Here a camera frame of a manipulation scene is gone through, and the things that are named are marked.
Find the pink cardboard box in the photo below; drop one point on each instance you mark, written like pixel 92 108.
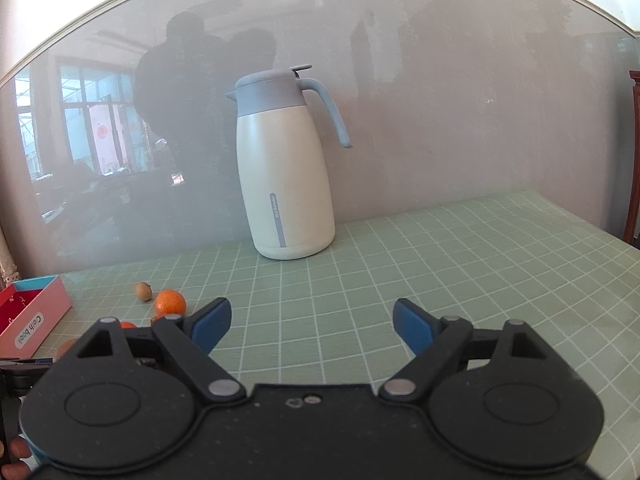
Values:
pixel 30 312

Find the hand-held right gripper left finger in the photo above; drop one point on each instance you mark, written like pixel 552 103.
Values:
pixel 212 324

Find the wooden chair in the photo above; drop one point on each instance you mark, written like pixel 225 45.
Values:
pixel 633 160

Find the green checked tablecloth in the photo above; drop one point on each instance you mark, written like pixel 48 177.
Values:
pixel 350 285

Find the white and blue thermos jug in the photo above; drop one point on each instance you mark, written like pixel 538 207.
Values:
pixel 285 170

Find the person's left hand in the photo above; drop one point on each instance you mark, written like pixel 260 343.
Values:
pixel 12 460

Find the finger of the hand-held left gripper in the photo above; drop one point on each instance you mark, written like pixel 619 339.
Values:
pixel 27 361

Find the small brown nut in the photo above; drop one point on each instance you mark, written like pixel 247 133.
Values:
pixel 143 291

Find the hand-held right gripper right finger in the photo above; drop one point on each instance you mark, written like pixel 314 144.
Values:
pixel 411 327

